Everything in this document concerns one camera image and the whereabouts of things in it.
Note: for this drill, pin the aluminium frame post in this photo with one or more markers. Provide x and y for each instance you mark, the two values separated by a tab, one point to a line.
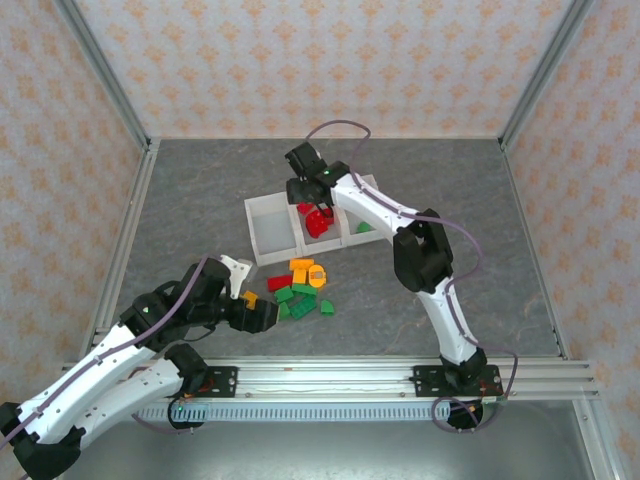
107	75
542	75

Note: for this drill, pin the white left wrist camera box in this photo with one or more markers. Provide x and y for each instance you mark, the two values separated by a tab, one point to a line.
236	270

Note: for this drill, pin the grey metal panel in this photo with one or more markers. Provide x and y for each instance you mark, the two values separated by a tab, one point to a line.
350	450

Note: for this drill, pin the aluminium table side rail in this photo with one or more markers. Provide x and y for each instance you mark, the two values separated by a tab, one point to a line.
136	200
521	200

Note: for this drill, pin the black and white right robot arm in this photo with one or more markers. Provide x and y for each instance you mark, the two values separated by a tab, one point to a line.
440	320

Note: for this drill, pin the red small lego brick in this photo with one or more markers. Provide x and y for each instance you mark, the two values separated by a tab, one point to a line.
303	207

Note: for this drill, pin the red large lego brick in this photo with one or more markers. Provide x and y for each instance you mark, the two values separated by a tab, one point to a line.
317	225

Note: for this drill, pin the green long lego brick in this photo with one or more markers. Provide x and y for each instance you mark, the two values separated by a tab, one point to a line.
305	307
304	288

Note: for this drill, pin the red long lego brick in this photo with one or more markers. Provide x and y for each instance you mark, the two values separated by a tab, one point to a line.
279	283

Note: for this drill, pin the orange square lego brick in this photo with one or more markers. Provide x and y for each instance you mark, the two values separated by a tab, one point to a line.
249	298
299	276

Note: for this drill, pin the green curved lego brick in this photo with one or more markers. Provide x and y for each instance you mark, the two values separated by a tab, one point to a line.
327	308

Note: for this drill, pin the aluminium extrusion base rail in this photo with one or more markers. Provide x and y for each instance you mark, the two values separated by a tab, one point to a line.
325	380

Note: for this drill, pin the yellow round printed lego piece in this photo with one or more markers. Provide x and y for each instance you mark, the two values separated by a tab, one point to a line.
318	276

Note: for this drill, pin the green small lego brick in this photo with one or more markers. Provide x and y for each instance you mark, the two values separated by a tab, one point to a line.
363	228
284	312
284	295

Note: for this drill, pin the orange long lego brick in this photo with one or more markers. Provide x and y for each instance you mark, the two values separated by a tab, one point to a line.
302	263

